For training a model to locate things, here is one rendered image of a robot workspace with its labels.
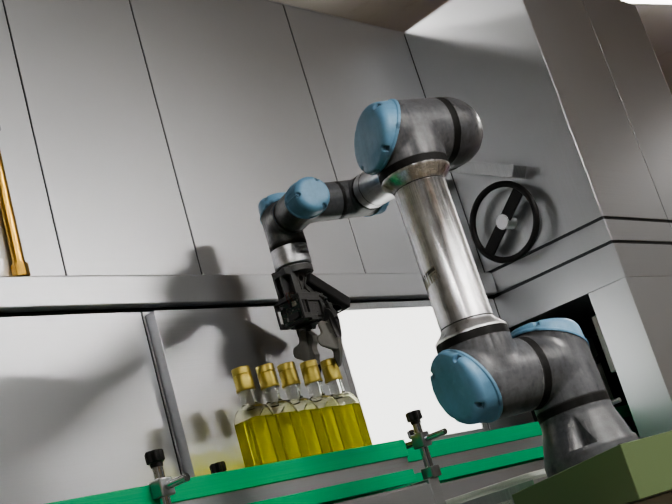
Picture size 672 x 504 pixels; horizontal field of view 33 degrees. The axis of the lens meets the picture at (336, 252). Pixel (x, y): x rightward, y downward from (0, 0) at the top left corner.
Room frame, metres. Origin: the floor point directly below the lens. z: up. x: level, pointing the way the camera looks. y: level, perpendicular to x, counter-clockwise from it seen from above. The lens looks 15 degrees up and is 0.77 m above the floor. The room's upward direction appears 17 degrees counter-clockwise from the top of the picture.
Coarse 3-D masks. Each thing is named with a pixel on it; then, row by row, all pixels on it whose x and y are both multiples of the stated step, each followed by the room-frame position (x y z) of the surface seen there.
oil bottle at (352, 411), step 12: (336, 396) 2.14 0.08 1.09; (348, 396) 2.15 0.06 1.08; (348, 408) 2.14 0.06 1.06; (360, 408) 2.17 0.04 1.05; (348, 420) 2.13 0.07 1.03; (360, 420) 2.16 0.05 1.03; (348, 432) 2.13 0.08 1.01; (360, 432) 2.15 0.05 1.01; (360, 444) 2.14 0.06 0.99; (372, 444) 2.17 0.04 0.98
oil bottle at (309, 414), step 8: (288, 400) 2.07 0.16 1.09; (296, 400) 2.05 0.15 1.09; (304, 400) 2.06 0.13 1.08; (312, 400) 2.08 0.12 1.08; (296, 408) 2.04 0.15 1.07; (304, 408) 2.05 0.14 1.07; (312, 408) 2.07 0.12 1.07; (304, 416) 2.05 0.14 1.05; (312, 416) 2.06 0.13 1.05; (320, 416) 2.08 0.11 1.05; (304, 424) 2.04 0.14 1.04; (312, 424) 2.06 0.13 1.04; (320, 424) 2.07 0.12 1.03; (304, 432) 2.04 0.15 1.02; (312, 432) 2.05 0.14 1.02; (320, 432) 2.07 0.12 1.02; (312, 440) 2.05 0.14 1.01; (320, 440) 2.07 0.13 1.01; (312, 448) 2.05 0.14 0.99; (320, 448) 2.06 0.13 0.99; (328, 448) 2.08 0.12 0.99
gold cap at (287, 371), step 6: (282, 366) 2.06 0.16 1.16; (288, 366) 2.06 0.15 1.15; (294, 366) 2.07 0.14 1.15; (282, 372) 2.06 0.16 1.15; (288, 372) 2.06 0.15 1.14; (294, 372) 2.07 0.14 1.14; (282, 378) 2.07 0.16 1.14; (288, 378) 2.06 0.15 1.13; (294, 378) 2.07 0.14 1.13; (282, 384) 2.07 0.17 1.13; (288, 384) 2.06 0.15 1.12
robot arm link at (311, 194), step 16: (288, 192) 2.03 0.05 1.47; (304, 192) 2.01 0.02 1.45; (320, 192) 2.03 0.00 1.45; (336, 192) 2.07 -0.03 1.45; (288, 208) 2.04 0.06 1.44; (304, 208) 2.02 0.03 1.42; (320, 208) 2.03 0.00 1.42; (336, 208) 2.07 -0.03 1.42; (288, 224) 2.08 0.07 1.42; (304, 224) 2.08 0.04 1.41
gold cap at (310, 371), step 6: (312, 360) 2.11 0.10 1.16; (300, 366) 2.12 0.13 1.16; (306, 366) 2.11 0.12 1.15; (312, 366) 2.11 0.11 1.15; (306, 372) 2.11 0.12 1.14; (312, 372) 2.11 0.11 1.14; (318, 372) 2.11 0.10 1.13; (306, 378) 2.11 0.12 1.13; (312, 378) 2.11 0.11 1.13; (318, 378) 2.11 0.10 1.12; (306, 384) 2.11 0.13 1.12
